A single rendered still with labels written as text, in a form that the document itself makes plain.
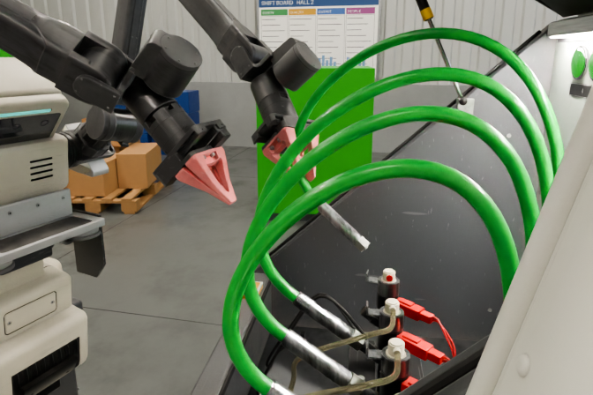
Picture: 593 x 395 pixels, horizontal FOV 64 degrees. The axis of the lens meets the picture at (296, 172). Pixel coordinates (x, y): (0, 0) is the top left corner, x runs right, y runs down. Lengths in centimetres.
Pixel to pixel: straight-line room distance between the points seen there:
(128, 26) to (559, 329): 105
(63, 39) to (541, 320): 59
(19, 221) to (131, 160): 370
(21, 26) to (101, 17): 784
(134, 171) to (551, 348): 466
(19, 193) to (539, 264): 103
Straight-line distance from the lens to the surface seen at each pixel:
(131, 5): 115
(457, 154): 92
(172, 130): 64
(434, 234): 96
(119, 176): 485
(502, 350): 26
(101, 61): 66
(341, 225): 73
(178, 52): 62
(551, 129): 63
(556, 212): 24
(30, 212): 113
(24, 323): 123
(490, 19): 710
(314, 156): 43
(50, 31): 67
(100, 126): 113
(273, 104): 78
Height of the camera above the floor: 139
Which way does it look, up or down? 14 degrees down
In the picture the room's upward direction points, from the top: straight up
